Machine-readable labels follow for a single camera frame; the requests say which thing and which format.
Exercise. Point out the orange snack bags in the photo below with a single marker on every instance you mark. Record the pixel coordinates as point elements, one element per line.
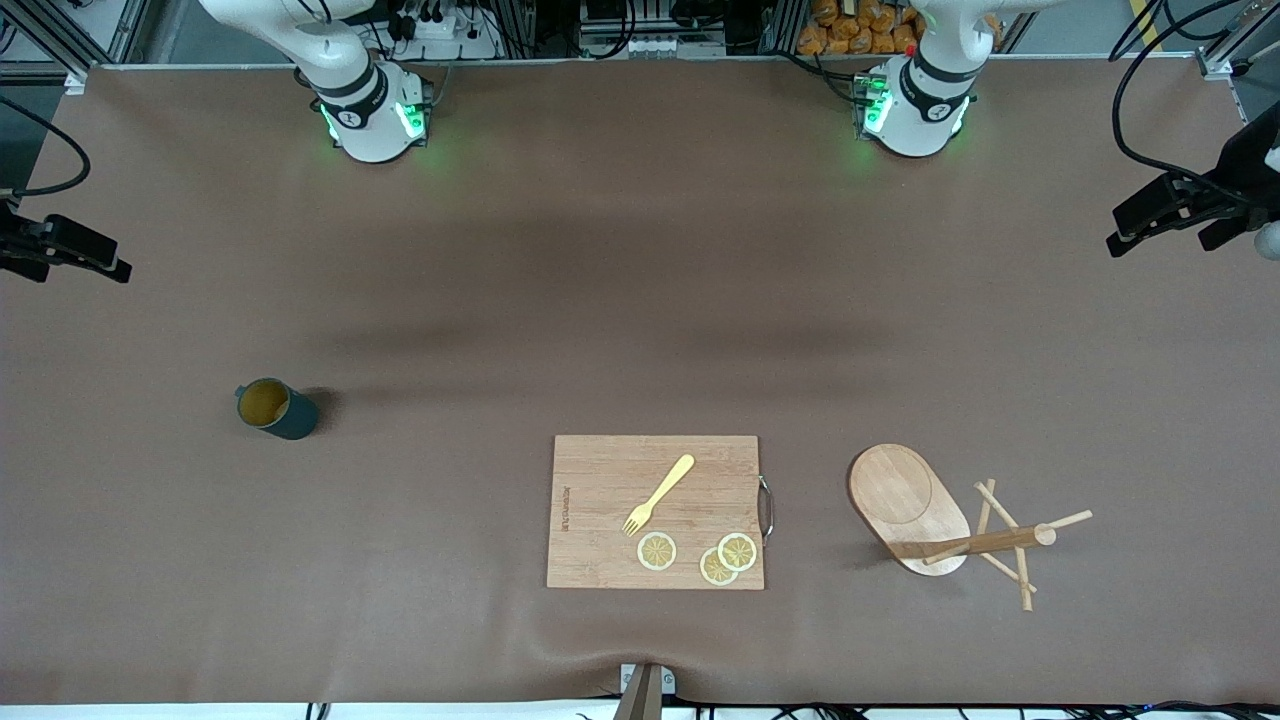
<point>850,30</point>

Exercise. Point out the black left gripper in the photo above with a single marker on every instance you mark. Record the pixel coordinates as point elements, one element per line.
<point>1243,166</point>

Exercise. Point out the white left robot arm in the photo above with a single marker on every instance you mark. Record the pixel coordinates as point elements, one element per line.
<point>915,110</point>

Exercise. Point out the wooden cutting board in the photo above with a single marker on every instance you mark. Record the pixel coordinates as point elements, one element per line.
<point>600,480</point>

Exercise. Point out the wooden mug tree rack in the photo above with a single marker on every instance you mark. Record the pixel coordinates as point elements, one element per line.
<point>905,495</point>

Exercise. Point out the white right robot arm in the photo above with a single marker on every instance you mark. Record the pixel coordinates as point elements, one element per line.
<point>365,110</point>

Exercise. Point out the yellow plastic fork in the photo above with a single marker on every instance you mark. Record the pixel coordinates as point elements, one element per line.
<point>668,483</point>

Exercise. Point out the white terminal block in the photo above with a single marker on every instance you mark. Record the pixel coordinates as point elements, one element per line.
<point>665,46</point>

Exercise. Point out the white power strip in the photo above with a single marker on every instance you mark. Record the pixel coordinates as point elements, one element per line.
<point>450,30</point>

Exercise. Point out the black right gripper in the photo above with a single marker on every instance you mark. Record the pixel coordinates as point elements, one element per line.
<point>12,243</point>

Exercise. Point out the aluminium frame profile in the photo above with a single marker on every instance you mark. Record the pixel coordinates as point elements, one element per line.
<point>1225,55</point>
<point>70,60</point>

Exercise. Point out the lemon slice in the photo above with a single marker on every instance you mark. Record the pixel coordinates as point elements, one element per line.
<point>657,551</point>
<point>738,552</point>
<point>712,572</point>

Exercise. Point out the brown table mat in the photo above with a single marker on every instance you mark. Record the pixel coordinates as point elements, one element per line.
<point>400,500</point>

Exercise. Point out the dark green mug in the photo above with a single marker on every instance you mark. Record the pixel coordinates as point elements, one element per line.
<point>290,418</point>

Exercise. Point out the grey camera bracket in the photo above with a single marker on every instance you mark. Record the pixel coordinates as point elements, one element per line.
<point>645,695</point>

